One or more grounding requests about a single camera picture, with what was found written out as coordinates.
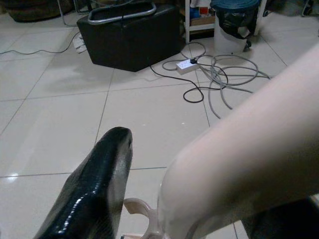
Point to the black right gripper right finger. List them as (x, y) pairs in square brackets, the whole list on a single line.
[(286, 221)]

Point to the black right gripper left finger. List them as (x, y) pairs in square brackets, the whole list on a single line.
[(94, 189)]

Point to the white crumpled floor item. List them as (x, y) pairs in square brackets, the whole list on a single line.
[(79, 46)]

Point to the white power strip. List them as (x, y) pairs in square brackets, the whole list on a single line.
[(185, 67)]

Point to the black plug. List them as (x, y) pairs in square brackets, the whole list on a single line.
[(194, 61)]

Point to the white shelf rack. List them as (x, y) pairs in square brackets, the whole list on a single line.
[(187, 25)]

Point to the white bin with blue lid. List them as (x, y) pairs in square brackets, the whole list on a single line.
[(226, 42)]

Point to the brown beanbag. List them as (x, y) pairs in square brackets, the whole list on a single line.
[(30, 10)]

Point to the small red box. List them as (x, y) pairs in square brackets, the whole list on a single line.
[(203, 11)]

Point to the metal chair frame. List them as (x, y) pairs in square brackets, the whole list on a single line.
[(61, 12)]

